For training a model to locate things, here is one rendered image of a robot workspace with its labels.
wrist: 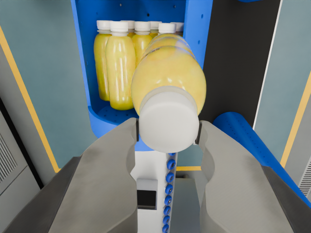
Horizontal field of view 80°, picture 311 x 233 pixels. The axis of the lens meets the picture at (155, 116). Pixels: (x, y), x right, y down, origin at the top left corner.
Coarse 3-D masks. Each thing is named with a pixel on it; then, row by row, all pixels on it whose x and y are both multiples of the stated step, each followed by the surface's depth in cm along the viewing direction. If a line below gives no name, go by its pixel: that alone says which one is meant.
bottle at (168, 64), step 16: (160, 48) 17; (176, 48) 17; (144, 64) 15; (160, 64) 14; (176, 64) 14; (192, 64) 15; (144, 80) 14; (160, 80) 13; (176, 80) 13; (192, 80) 14; (144, 96) 14; (192, 96) 13
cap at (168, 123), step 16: (160, 96) 12; (176, 96) 11; (144, 112) 11; (160, 112) 11; (176, 112) 11; (192, 112) 11; (144, 128) 12; (160, 128) 12; (176, 128) 12; (192, 128) 11; (160, 144) 12; (176, 144) 12
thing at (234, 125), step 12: (216, 120) 155; (228, 120) 144; (240, 120) 142; (228, 132) 134; (240, 132) 128; (252, 132) 128; (252, 144) 115; (264, 144) 120; (264, 156) 105; (276, 168) 97; (288, 180) 91; (300, 192) 86
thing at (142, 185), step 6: (138, 180) 87; (144, 180) 87; (150, 180) 87; (156, 180) 87; (138, 186) 84; (144, 186) 84; (150, 186) 84; (156, 186) 84; (138, 192) 79; (144, 192) 79; (150, 192) 79; (156, 192) 81; (138, 198) 76; (144, 198) 76; (150, 198) 76; (156, 198) 78; (138, 204) 74; (144, 204) 74; (150, 204) 74; (156, 204) 76; (138, 210) 74; (144, 210) 74; (150, 210) 74; (156, 210) 74
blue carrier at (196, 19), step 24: (72, 0) 36; (96, 0) 45; (120, 0) 49; (144, 0) 51; (168, 0) 50; (192, 0) 30; (96, 24) 47; (192, 24) 32; (192, 48) 34; (96, 96) 52; (96, 120) 42; (120, 120) 51; (144, 144) 40
